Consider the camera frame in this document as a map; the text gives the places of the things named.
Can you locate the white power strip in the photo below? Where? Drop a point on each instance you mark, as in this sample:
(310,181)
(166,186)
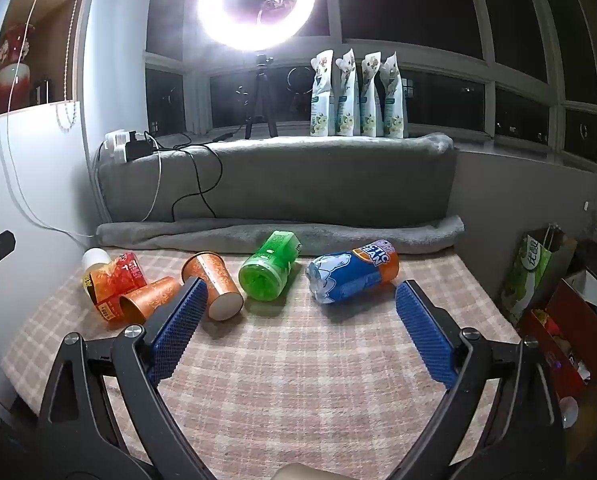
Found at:
(114,146)

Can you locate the grey blanket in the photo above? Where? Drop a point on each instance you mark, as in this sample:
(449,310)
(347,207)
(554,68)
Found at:
(303,180)

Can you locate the black tripod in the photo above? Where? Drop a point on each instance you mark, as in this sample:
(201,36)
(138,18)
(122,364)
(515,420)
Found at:
(259,91)

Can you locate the orange paper cup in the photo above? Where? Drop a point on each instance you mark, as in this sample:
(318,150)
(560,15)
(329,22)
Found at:
(153,299)
(216,275)

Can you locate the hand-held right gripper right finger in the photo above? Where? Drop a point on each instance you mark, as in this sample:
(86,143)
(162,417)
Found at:
(423,335)

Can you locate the green paper bag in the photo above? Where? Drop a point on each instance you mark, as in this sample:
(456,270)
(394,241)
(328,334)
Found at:
(530,270)

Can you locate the pink plaid cloth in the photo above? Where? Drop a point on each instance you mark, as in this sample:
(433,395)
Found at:
(298,375)

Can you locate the white green standing pouch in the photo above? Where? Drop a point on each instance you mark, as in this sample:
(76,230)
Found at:
(394,105)
(346,100)
(322,100)
(370,102)

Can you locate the red white vase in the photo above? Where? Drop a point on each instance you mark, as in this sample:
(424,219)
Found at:
(9,80)

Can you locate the red cardboard box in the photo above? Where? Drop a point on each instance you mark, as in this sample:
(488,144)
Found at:
(573,325)

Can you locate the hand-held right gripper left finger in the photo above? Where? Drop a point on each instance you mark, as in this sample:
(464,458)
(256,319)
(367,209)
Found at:
(178,330)

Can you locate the red yellow cup white lid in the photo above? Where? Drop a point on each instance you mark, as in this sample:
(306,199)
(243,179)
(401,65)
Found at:
(111,280)

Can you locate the blue and orange cup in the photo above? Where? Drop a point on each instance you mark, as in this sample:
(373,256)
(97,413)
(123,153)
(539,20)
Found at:
(351,275)

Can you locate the black charger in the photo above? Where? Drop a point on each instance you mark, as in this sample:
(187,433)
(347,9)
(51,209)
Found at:
(141,147)

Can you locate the green plastic cup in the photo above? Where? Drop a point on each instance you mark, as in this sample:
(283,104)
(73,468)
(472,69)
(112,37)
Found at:
(271,270)

